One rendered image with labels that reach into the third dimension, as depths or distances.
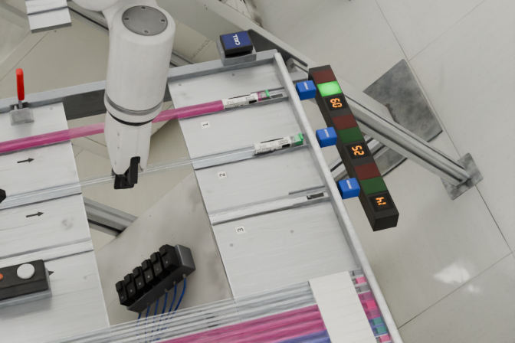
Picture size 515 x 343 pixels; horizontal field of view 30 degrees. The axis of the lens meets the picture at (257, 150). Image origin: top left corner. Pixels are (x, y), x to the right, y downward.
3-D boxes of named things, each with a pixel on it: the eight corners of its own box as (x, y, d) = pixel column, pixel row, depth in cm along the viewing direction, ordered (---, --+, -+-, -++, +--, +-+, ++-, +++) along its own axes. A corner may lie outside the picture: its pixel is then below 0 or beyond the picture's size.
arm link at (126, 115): (100, 69, 139) (98, 83, 141) (111, 112, 133) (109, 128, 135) (156, 66, 141) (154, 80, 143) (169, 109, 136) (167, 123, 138)
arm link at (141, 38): (103, 64, 139) (106, 110, 133) (110, -7, 130) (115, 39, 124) (161, 66, 141) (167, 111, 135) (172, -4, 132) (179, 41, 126)
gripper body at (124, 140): (101, 77, 141) (96, 129, 149) (114, 128, 134) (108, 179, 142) (151, 74, 143) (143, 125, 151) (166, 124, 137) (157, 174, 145)
